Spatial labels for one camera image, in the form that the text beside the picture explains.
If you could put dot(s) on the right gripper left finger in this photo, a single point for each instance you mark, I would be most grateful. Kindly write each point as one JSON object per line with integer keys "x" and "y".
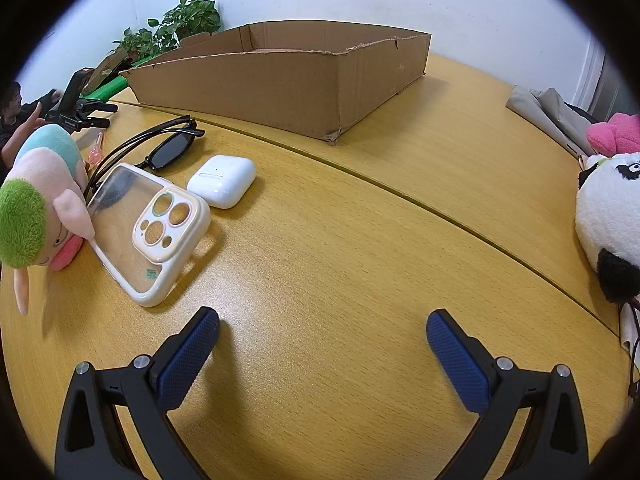
{"x": 92, "y": 443}

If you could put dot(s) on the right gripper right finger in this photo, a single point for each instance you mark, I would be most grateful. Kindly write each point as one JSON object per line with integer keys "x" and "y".
{"x": 553, "y": 443}

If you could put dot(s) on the pink pen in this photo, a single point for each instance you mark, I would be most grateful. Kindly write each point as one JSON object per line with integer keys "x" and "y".
{"x": 95, "y": 154}

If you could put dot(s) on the black sunglasses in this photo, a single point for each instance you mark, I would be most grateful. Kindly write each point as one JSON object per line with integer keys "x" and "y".
{"x": 179, "y": 135}

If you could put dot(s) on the pink green plush toy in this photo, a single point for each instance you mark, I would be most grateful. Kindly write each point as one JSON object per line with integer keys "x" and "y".
{"x": 44, "y": 214}

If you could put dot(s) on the white clear phone case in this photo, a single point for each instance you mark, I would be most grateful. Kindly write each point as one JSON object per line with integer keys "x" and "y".
{"x": 147, "y": 228}

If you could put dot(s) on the green cloth table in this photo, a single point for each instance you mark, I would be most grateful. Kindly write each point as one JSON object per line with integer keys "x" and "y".
{"x": 114, "y": 83}

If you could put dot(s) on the person in background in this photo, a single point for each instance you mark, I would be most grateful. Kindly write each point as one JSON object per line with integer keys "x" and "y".
{"x": 19, "y": 121}

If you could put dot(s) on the green potted plant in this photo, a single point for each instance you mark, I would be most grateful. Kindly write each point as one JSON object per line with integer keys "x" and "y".
{"x": 187, "y": 18}

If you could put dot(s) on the white earbuds case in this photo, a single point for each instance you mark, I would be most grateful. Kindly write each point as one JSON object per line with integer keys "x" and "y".
{"x": 223, "y": 180}

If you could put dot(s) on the brown cardboard box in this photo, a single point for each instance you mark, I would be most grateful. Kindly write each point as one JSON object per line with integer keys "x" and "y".
{"x": 310, "y": 77}

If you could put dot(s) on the panda plush toy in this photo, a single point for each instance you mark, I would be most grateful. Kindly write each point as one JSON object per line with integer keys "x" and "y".
{"x": 607, "y": 223}

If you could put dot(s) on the grey cloth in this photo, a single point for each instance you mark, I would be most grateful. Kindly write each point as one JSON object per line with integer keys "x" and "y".
{"x": 547, "y": 110}

